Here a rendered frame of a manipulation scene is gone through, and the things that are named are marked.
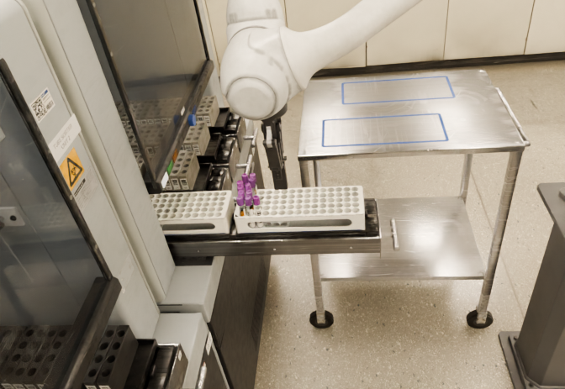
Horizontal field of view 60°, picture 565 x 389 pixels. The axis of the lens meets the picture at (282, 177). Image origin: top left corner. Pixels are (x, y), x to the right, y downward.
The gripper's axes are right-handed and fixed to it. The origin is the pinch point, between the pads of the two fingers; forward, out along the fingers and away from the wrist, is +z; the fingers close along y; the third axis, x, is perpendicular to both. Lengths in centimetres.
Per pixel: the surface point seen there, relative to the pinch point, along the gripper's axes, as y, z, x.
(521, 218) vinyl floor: 83, 94, -91
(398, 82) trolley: 63, 12, -33
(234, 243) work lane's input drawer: -6.7, 14.2, 11.9
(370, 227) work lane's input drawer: -4.3, 12.7, -19.7
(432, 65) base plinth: 234, 91, -75
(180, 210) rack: -1.2, 8.2, 24.9
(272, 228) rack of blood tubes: -4.8, 11.5, 2.6
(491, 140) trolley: 27, 12, -53
